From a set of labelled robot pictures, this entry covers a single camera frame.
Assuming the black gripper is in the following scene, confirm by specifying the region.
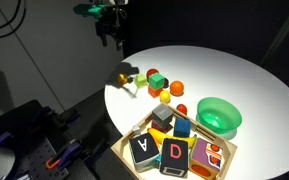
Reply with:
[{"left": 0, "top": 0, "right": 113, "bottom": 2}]
[{"left": 95, "top": 17, "right": 125, "bottom": 52}]

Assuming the wooden tray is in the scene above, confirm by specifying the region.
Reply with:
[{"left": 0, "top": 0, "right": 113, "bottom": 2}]
[{"left": 110, "top": 103, "right": 238, "bottom": 180}]

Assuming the pale green cube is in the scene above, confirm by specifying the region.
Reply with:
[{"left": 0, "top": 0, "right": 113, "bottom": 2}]
[{"left": 133, "top": 73, "right": 149, "bottom": 89}]

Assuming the orange cube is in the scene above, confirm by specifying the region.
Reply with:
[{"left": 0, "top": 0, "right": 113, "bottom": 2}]
[{"left": 147, "top": 85, "right": 164, "bottom": 99}]

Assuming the yellow toy lemon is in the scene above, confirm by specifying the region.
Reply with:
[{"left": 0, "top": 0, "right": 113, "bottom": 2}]
[{"left": 159, "top": 89, "right": 172, "bottom": 104}]

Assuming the large orange ball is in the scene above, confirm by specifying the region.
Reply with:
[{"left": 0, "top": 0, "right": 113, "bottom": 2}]
[{"left": 169, "top": 80, "right": 185, "bottom": 97}]

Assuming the purple black hand clamp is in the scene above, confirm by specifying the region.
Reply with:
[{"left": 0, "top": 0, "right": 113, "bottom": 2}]
[
  {"left": 0, "top": 131, "right": 14, "bottom": 148},
  {"left": 30, "top": 105, "right": 82, "bottom": 134},
  {"left": 45, "top": 138, "right": 102, "bottom": 171}
]

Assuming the grey cube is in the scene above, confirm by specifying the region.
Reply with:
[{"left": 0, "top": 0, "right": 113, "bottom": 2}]
[{"left": 151, "top": 104, "right": 175, "bottom": 130}]

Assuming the small grey white piece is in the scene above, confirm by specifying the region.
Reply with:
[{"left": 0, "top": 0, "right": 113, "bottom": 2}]
[{"left": 132, "top": 124, "right": 142, "bottom": 136}]

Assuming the magenta block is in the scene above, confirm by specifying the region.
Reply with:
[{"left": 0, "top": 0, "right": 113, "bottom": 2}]
[{"left": 150, "top": 120, "right": 167, "bottom": 134}]

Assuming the small bright red ball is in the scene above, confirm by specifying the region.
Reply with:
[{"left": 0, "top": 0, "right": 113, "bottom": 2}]
[{"left": 176, "top": 103, "right": 188, "bottom": 116}]

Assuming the yellow toy banana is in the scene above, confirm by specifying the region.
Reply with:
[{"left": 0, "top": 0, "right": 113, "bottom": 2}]
[{"left": 147, "top": 127, "right": 198, "bottom": 150}]

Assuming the blue cube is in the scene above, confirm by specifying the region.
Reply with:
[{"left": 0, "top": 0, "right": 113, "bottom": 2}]
[{"left": 173, "top": 117, "right": 192, "bottom": 138}]

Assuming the black soft block letter A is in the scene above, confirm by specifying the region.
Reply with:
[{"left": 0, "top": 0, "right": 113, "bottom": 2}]
[{"left": 128, "top": 133, "right": 160, "bottom": 173}]

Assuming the robot stand top plate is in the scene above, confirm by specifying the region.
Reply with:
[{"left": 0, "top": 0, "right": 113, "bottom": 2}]
[{"left": 0, "top": 99, "right": 118, "bottom": 180}]

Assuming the black soft block letter D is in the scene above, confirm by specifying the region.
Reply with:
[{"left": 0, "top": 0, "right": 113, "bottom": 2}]
[{"left": 159, "top": 137, "right": 190, "bottom": 178}]

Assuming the green translucent bowl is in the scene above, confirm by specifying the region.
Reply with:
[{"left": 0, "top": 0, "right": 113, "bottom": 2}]
[{"left": 196, "top": 96, "right": 244, "bottom": 135}]

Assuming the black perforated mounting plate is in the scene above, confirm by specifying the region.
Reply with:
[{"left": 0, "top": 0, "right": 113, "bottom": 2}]
[{"left": 15, "top": 133, "right": 85, "bottom": 180}]

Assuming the slanted grey pole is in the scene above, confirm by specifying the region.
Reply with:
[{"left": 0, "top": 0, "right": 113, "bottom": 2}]
[{"left": 260, "top": 0, "right": 289, "bottom": 64}]

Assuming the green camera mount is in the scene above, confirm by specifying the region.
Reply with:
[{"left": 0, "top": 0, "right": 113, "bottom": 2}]
[{"left": 72, "top": 3, "right": 108, "bottom": 20}]

